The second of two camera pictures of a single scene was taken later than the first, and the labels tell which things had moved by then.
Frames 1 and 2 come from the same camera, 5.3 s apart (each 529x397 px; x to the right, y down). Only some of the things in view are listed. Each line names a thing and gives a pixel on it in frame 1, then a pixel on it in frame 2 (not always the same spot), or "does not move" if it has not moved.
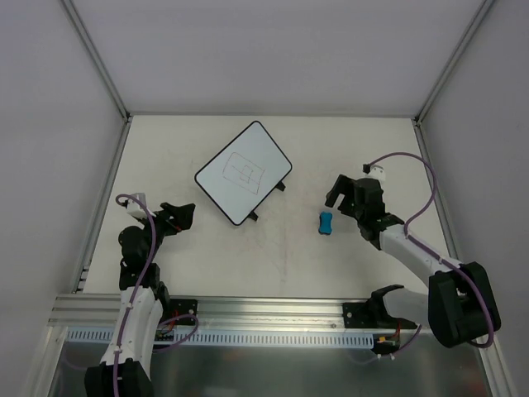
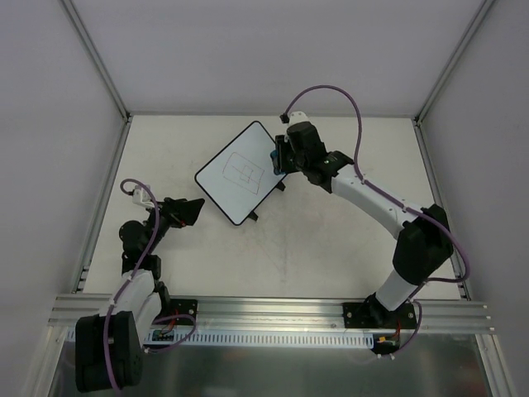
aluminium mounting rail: x=78 y=311 does not move
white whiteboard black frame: x=244 y=172 does not move
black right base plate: x=367 y=315 does not move
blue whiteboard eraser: x=325 y=222 → x=274 y=155
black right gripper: x=351 y=196 → x=281 y=153
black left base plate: x=179 y=307 does not move
